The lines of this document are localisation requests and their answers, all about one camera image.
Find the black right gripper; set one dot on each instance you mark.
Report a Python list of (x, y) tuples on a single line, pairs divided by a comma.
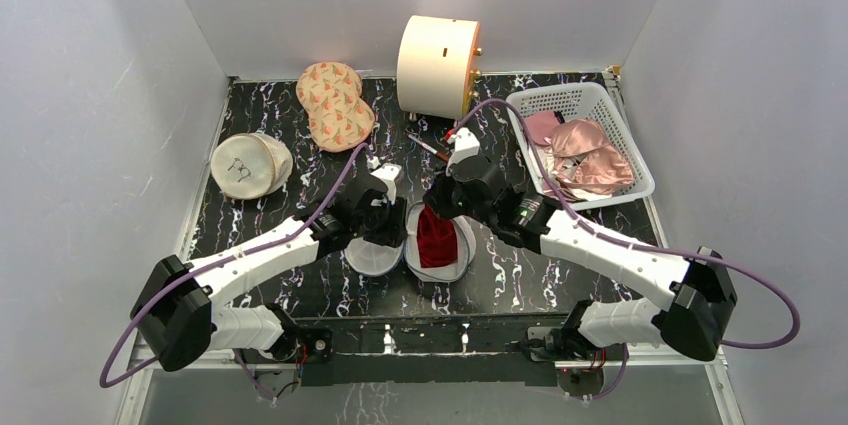
[(441, 197)]

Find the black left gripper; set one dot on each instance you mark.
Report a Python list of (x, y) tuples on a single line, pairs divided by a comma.
[(394, 233)]

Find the white mesh laundry bag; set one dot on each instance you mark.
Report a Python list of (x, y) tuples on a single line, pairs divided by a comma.
[(372, 260)]

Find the red bra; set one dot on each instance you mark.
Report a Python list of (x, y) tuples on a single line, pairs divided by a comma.
[(436, 239)]

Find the pink bra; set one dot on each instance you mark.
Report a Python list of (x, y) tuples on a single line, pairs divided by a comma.
[(586, 158), (539, 127)]

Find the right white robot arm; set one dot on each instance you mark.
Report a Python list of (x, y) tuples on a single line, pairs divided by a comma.
[(684, 303)]

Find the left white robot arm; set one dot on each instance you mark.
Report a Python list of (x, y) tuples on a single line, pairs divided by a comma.
[(184, 310)]

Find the pink bra in basket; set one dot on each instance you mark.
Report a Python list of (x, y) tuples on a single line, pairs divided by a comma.
[(539, 127)]

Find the white bra in basket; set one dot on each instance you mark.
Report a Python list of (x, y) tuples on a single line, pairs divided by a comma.
[(571, 195)]

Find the cream mesh laundry bag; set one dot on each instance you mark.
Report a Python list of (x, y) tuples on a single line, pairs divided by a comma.
[(248, 166)]

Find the brown and white pen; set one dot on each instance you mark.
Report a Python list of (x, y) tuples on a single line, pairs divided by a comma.
[(429, 148)]

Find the white plastic mesh basket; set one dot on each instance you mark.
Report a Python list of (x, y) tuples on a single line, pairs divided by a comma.
[(579, 101)]

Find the white cylindrical drum appliance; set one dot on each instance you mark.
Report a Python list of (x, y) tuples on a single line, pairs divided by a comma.
[(435, 65)]

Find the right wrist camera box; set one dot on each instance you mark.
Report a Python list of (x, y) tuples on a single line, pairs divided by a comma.
[(464, 145)]

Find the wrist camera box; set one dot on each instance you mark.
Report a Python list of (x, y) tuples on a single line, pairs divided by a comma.
[(390, 175), (464, 145)]

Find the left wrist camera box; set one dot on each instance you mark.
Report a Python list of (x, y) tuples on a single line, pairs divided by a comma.
[(390, 175)]

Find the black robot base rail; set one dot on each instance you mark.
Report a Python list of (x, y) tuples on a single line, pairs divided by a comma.
[(434, 348)]

